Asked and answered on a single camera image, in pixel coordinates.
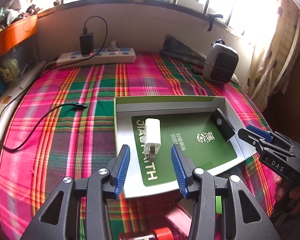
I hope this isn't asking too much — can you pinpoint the black silver flashlight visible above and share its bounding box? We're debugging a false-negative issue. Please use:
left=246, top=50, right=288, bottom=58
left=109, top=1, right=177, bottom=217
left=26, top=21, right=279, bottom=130
left=210, top=108, right=235, bottom=141

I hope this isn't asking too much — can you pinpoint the white charger plug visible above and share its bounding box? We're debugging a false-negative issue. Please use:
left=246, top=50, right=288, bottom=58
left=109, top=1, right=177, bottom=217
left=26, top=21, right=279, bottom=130
left=143, top=118, right=161, bottom=163

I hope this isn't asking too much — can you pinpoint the pink clip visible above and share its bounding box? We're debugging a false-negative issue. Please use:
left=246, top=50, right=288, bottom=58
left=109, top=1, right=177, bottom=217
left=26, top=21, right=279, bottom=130
left=165, top=204, right=192, bottom=235

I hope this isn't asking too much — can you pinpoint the red cap green bottle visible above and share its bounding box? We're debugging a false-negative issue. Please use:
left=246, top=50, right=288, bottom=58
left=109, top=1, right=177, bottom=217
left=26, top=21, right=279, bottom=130
left=118, top=227, right=174, bottom=240

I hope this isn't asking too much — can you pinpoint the green mushroom suction holder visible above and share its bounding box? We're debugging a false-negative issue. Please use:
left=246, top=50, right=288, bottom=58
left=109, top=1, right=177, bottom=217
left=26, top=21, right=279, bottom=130
left=215, top=196, right=222, bottom=214

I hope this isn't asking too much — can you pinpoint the person right hand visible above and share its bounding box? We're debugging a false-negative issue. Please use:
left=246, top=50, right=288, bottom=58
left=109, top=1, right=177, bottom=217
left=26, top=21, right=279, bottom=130
left=274, top=177, right=300, bottom=215

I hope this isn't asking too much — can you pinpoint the green cardboard box tray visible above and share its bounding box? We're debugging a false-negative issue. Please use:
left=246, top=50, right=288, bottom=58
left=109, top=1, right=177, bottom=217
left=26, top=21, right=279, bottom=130
left=114, top=96, right=255, bottom=198

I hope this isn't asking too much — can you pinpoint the plaid bed blanket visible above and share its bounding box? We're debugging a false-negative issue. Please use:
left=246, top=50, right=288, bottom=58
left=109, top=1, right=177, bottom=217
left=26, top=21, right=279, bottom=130
left=0, top=53, right=269, bottom=239

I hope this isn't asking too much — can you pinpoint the grey space heater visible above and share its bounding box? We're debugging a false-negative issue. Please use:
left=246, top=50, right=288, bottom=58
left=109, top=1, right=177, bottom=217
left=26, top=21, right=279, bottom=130
left=202, top=39, right=239, bottom=84

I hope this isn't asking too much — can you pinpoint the cream heart curtain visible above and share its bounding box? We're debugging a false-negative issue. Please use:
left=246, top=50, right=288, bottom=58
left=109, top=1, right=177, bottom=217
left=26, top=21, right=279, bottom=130
left=244, top=0, right=300, bottom=112

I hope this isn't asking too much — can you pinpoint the white power strip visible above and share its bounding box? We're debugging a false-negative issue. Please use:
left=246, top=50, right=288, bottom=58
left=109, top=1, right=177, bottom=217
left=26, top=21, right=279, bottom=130
left=56, top=48, right=136, bottom=67

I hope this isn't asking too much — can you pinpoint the dark folded cloth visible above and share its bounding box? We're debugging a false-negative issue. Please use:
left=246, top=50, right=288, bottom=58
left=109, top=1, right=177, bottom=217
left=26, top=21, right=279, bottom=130
left=161, top=35, right=205, bottom=68

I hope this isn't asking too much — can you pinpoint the black power adapter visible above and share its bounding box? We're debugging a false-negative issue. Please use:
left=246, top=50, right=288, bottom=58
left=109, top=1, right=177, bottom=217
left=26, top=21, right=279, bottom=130
left=79, top=33, right=94, bottom=55

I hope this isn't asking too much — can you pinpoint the orange storage bin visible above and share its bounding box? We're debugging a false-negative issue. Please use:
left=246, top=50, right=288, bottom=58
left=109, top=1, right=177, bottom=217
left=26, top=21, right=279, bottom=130
left=0, top=15, right=38, bottom=57

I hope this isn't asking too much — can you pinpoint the black usb cable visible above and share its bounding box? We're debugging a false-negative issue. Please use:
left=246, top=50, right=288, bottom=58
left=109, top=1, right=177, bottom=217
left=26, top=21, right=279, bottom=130
left=0, top=16, right=109, bottom=152

